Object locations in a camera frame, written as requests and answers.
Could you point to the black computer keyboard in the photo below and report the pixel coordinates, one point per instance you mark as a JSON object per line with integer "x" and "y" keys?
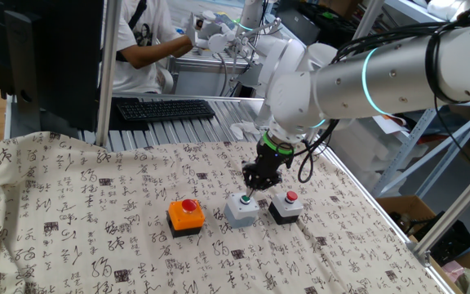
{"x": 165, "y": 110}

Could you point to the bare person forearm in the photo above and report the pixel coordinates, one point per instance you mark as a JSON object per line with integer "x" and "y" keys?
{"x": 157, "y": 51}
{"x": 184, "y": 50}

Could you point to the brown cardboard box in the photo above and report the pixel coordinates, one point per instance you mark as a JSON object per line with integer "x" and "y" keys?
{"x": 394, "y": 204}

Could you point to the crumpled white cloth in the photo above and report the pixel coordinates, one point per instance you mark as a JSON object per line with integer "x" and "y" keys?
{"x": 245, "y": 128}

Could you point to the slim white robot arm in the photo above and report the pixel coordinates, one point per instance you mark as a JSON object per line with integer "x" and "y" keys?
{"x": 251, "y": 12}

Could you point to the black computer monitor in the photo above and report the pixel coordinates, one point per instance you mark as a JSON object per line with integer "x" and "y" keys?
{"x": 55, "y": 61}

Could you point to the black equipment case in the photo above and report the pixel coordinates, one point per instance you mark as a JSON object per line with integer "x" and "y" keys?
{"x": 296, "y": 20}

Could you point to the olive green bag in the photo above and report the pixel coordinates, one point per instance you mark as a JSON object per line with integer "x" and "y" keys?
{"x": 463, "y": 281}

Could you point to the white plastic bag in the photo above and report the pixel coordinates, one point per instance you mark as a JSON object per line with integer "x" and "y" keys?
{"x": 459, "y": 8}

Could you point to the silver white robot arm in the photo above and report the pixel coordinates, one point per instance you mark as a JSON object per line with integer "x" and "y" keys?
{"x": 382, "y": 81}

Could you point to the bulky white robot arm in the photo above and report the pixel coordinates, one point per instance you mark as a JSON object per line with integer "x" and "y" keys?
{"x": 273, "y": 61}

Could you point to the white black box red button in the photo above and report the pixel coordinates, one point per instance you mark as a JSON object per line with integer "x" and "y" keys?
{"x": 286, "y": 211}

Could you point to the aluminium table frame rail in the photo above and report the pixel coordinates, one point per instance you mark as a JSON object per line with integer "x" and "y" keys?
{"x": 382, "y": 213}

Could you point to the grey metal workbench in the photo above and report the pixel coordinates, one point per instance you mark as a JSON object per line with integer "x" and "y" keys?
{"x": 202, "y": 81}

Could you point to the grey metal shelf rack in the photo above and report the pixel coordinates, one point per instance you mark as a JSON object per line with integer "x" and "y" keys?
{"x": 416, "y": 12}

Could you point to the beige calligraphy print tablecloth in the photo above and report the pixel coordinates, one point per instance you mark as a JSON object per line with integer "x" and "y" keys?
{"x": 96, "y": 204}

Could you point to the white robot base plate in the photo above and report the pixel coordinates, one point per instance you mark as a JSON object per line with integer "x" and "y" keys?
{"x": 248, "y": 110}

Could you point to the grey box green button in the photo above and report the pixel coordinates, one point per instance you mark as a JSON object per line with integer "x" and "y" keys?
{"x": 239, "y": 214}

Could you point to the black desk mat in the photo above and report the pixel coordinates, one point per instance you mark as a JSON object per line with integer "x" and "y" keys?
{"x": 129, "y": 124}

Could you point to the aluminium cross bar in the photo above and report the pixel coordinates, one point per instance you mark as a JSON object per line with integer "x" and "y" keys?
{"x": 218, "y": 98}

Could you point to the pink packet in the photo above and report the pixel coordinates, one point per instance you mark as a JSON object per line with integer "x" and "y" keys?
{"x": 453, "y": 270}

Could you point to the orange box big red button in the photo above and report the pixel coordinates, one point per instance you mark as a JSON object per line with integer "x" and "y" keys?
{"x": 186, "y": 222}

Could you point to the person in white t-shirt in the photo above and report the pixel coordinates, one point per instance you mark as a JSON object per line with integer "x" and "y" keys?
{"x": 137, "y": 81}

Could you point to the black plastic box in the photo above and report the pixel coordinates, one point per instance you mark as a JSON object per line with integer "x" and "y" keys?
{"x": 455, "y": 245}

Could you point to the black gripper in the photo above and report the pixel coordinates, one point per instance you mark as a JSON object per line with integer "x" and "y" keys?
{"x": 272, "y": 161}

